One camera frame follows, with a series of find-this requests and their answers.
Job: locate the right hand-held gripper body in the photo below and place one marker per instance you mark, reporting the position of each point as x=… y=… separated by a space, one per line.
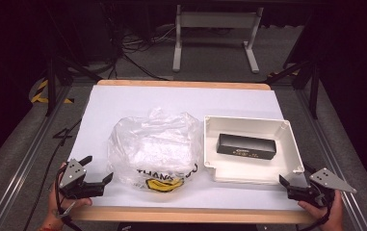
x=322 y=186

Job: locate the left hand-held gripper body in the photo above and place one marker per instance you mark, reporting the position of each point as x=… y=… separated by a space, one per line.
x=78 y=184

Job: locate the white plastic bin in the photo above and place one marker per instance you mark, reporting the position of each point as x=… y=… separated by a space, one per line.
x=251 y=170

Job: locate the black rectangular box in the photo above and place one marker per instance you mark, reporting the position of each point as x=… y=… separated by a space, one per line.
x=246 y=146

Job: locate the clear plastic bag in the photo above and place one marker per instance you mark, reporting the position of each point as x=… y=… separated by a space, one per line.
x=153 y=150

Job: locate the person's right hand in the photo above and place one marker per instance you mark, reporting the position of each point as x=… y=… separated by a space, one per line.
x=327 y=215

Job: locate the person's left hand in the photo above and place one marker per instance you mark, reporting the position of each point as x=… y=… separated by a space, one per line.
x=60 y=208

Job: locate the wooden table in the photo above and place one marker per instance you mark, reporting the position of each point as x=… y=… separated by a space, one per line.
x=171 y=215

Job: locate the yellow black floor tape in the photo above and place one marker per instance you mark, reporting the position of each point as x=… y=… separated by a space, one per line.
x=39 y=93

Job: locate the white paper sheet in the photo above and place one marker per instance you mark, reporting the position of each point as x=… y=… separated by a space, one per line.
x=184 y=102

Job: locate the white metal stand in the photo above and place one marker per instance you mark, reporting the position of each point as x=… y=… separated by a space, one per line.
x=216 y=20

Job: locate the aluminium floor rail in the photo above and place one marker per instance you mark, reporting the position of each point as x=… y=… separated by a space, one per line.
x=335 y=150
x=23 y=160

